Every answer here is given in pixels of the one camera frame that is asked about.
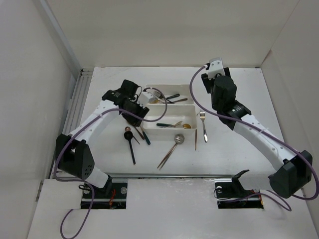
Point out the silver fork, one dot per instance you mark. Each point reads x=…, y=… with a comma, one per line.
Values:
x=202, y=118

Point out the black handled fork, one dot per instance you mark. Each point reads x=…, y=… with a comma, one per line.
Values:
x=159, y=98

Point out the small gold spoon green handle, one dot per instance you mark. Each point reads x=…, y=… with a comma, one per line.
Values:
x=185, y=126

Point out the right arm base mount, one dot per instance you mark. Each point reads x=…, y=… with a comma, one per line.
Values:
x=231, y=195

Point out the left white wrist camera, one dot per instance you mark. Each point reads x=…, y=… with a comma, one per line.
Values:
x=145, y=98

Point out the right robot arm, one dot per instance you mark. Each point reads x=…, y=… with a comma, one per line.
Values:
x=292, y=170

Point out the brown wooden fork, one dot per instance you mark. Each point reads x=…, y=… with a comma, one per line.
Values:
x=178, y=101

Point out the silver spoon copper handle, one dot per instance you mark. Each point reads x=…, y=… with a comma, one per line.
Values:
x=178, y=139

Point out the black measuring spoon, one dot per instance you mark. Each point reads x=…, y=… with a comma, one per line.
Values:
x=128, y=137

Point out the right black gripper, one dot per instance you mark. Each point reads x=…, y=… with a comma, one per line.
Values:
x=208, y=82

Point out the small copper spoon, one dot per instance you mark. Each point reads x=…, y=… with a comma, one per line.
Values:
x=129, y=130

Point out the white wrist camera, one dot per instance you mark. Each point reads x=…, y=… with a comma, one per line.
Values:
x=215, y=68
x=145, y=98

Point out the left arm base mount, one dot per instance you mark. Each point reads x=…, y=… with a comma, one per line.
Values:
x=114, y=198

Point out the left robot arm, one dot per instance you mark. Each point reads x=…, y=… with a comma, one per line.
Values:
x=73, y=154

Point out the gold fork green handle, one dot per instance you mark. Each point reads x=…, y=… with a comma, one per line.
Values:
x=167, y=98

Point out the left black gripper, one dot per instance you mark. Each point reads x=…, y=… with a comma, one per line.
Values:
x=133, y=120

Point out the copper thin utensil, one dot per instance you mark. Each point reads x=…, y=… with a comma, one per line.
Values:
x=195, y=140

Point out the white plastic bin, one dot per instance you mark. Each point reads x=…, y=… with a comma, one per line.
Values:
x=172, y=89
x=165, y=122

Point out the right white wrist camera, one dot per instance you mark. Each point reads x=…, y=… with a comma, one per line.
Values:
x=215, y=68

